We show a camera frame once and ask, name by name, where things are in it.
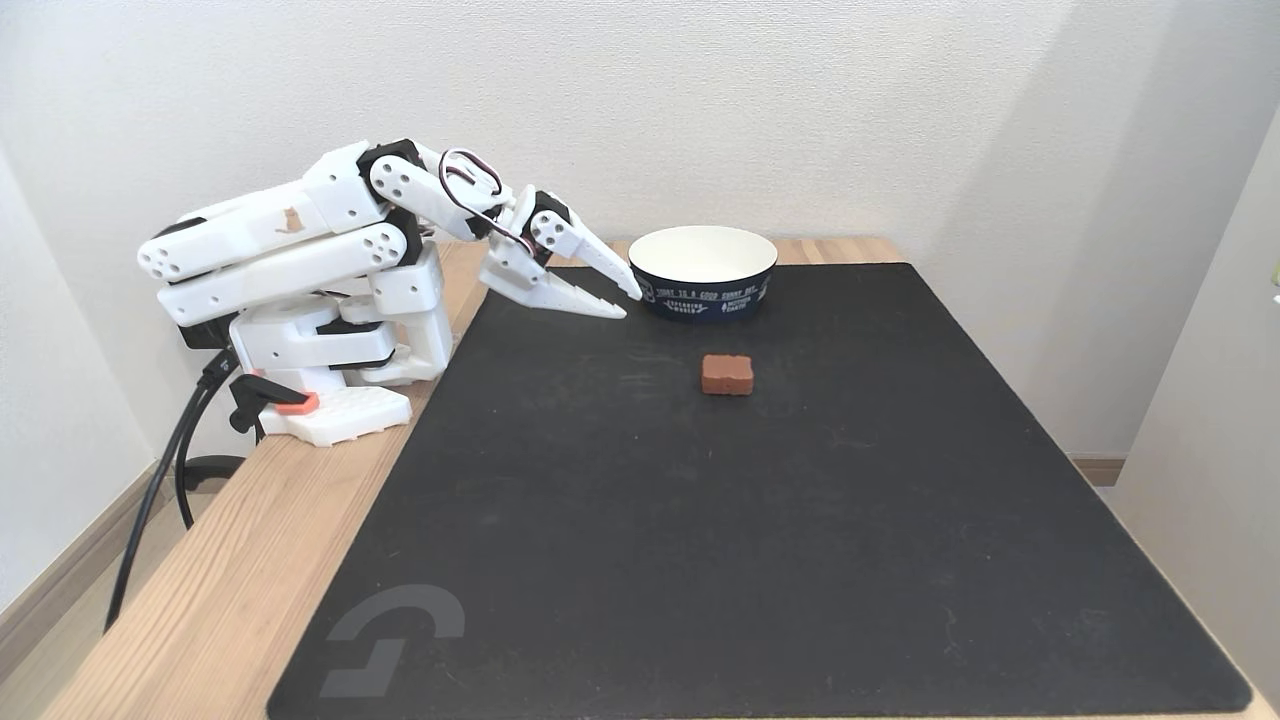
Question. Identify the brown block toy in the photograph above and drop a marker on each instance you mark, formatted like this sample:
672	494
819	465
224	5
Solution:
727	374

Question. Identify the navy paper bowl white inside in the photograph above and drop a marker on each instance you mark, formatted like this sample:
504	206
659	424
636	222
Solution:
703	270

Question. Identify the black desk mat grey logo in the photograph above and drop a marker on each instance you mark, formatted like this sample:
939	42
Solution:
760	520

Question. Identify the black orange table clamp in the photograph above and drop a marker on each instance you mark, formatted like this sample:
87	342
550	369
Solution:
262	395

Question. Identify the black power adapter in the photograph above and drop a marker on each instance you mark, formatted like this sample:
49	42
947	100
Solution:
205	335

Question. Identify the wooden baseboard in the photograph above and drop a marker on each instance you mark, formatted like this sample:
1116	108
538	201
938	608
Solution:
1097	470
60	580

